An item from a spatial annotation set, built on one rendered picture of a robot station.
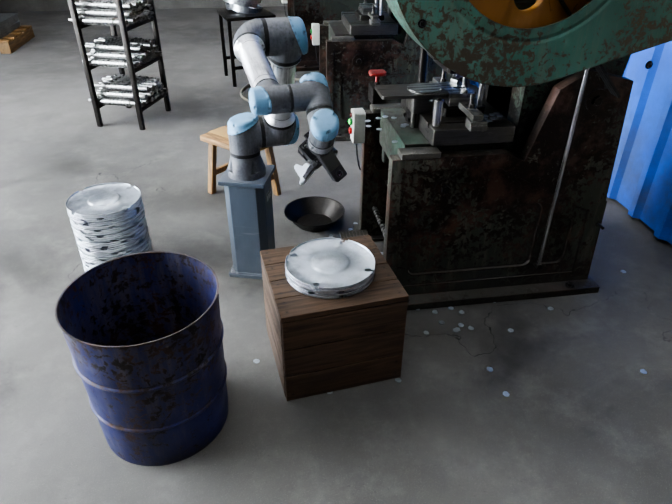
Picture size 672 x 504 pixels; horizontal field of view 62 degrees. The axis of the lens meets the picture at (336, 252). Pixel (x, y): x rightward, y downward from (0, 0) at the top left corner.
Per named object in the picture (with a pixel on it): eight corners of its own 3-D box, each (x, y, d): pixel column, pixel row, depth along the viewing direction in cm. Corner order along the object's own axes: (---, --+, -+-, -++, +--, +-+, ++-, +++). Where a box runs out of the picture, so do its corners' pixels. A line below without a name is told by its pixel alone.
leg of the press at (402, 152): (381, 313, 219) (396, 83, 170) (375, 295, 228) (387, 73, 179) (598, 293, 231) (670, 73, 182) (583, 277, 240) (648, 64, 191)
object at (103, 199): (97, 224, 212) (96, 222, 212) (51, 204, 225) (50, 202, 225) (155, 195, 232) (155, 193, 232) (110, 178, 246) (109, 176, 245)
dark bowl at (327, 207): (286, 240, 264) (286, 227, 260) (282, 210, 289) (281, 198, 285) (349, 235, 268) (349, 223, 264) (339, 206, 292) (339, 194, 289)
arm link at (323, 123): (336, 102, 148) (343, 132, 146) (332, 120, 159) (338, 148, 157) (307, 106, 147) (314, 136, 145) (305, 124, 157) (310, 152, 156)
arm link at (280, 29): (255, 132, 222) (258, 9, 176) (292, 128, 225) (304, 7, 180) (262, 154, 216) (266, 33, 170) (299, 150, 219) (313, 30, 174)
